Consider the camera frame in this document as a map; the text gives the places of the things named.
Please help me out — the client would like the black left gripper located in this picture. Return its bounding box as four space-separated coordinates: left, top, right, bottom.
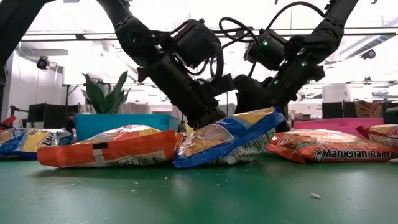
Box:
136 55 236 131

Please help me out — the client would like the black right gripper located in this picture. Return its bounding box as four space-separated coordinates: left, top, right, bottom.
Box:
233 57 326 115

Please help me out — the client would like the blue Maruchan ramen packet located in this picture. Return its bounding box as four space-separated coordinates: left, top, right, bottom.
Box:
0 128 75 161
172 106 286 170

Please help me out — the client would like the orange Maruchan ramen packet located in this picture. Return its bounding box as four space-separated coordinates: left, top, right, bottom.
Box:
266 129 398 165
36 124 185 169

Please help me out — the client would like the red Maruchan ramen packet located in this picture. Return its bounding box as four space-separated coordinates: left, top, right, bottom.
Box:
356 123 398 149

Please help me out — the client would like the green table mat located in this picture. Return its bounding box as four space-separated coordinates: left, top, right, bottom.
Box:
0 149 398 224

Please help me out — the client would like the white boxy appliance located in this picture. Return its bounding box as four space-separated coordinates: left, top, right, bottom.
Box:
322 83 353 103

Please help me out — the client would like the blue plastic bin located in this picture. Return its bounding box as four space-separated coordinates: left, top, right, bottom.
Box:
74 113 180 142

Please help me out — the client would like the pink plastic bin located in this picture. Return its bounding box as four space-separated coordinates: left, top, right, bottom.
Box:
293 117 385 138

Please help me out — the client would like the snake plant in white pot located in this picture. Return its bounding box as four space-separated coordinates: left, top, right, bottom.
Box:
80 70 132 115

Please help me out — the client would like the red clamp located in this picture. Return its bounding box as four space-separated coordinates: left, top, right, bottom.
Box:
0 114 18 130

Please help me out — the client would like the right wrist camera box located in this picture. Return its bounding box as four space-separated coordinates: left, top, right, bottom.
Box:
244 28 289 72

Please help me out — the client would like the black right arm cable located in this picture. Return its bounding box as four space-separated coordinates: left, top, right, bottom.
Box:
218 1 326 48

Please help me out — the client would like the black ceiling camera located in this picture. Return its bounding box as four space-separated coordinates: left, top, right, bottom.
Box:
36 55 50 70
360 49 377 60

